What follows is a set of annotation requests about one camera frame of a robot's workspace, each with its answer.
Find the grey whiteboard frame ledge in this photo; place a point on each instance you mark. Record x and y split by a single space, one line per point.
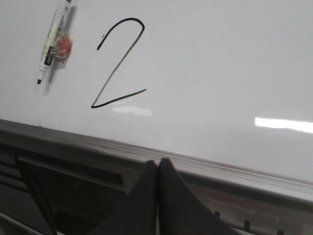
48 141

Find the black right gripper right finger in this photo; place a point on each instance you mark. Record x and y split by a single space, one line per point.
179 211

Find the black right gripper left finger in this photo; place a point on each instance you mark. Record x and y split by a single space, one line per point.
136 215

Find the white whiteboard marker with magnet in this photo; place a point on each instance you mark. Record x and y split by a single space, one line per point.
56 30

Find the white whiteboard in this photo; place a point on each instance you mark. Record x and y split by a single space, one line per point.
229 81

